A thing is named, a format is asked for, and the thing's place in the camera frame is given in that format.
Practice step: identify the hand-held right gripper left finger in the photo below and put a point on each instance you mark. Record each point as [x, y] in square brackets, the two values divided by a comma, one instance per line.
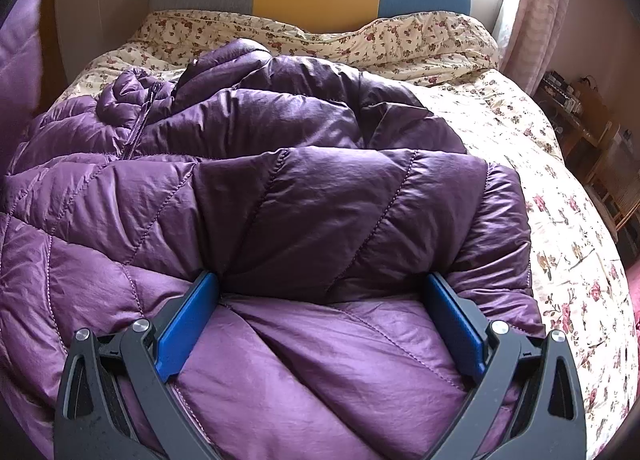
[192, 320]

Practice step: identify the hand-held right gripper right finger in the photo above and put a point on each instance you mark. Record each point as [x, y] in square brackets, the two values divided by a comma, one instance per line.
[457, 325]

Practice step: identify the purple puffer jacket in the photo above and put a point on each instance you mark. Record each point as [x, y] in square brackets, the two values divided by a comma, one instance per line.
[300, 200]

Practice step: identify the floral bed sheet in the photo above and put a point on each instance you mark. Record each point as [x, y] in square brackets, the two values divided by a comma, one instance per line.
[565, 250]

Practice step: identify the wooden shelf unit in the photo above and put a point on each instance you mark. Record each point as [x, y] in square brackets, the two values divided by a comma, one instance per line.
[595, 105]

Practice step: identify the pink patterned curtain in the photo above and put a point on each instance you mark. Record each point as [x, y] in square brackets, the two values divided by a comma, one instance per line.
[540, 15]

